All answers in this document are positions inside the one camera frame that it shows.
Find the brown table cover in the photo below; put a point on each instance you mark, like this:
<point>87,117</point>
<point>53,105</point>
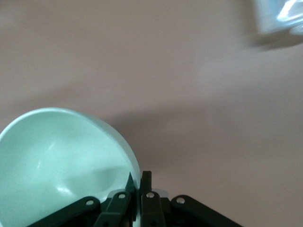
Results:
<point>165,94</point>

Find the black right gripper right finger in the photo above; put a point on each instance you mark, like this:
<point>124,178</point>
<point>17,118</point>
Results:
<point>151,208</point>

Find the clear plastic lidded container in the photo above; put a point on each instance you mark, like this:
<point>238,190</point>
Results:
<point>279,16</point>

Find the green bowl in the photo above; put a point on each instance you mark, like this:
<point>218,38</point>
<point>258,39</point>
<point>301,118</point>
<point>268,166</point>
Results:
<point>61,165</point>

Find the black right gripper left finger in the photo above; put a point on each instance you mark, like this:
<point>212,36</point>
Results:
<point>111,210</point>

